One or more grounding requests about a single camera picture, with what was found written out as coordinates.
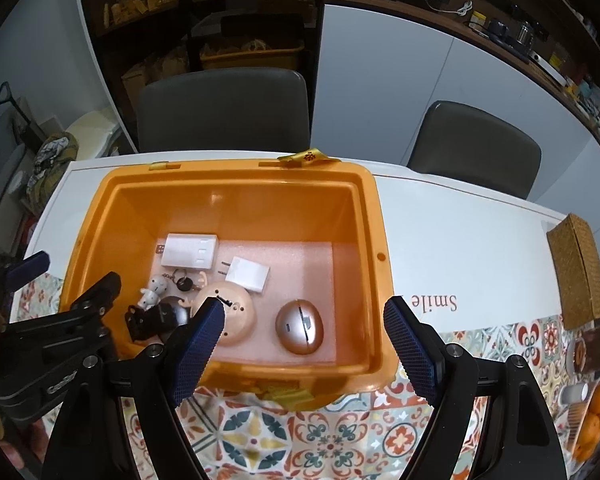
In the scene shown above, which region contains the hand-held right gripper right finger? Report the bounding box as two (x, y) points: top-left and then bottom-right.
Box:
(382, 296), (568, 480)

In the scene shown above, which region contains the cream cushion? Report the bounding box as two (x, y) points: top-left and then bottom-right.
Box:
(65, 107), (126, 161)

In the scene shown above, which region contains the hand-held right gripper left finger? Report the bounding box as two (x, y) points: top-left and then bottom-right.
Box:
(42, 297), (227, 480)

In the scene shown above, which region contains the cardboard box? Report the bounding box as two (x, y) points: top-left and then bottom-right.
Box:
(121, 60), (163, 111)

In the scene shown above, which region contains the white fruit bowl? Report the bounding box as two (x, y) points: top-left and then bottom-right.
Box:
(562, 375), (600, 463)

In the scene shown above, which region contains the dark wooden shelf unit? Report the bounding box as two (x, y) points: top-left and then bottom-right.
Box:
(75, 0), (326, 153)

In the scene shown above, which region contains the white power adapter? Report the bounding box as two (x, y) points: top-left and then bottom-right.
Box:
(216, 256), (272, 294)

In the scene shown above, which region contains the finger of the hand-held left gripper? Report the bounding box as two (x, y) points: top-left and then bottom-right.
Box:
(60, 271), (122, 332)
(0, 251), (50, 293)

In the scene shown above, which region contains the beige round device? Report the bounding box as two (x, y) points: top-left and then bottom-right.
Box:
(177, 275), (257, 347)

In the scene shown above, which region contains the black d-handle tool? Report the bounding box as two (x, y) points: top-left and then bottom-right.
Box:
(0, 82), (43, 143)

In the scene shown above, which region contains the white doctor figurine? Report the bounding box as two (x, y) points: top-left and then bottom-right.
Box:
(139, 275), (168, 311)

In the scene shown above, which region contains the white battery charger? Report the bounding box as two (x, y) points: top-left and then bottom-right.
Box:
(155, 232), (220, 268)

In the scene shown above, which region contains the grey chair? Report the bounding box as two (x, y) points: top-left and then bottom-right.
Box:
(406, 101), (542, 201)
(136, 67), (312, 153)

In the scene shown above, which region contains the orange plastic bin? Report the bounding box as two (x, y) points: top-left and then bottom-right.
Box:
(60, 160), (396, 408)

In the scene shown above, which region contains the dark wooden counter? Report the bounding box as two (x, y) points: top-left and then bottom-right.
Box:
(322, 0), (600, 146)

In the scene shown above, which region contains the black key with ring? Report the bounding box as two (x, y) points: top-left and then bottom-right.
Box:
(162, 269), (196, 293)

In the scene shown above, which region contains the silver egg-shaped device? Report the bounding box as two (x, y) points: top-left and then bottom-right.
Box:
(275, 297), (326, 356)

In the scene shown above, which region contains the woven box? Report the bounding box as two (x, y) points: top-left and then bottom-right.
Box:
(546, 213), (600, 331)

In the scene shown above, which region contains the black bike light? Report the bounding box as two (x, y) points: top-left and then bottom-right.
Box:
(125, 296), (191, 346)

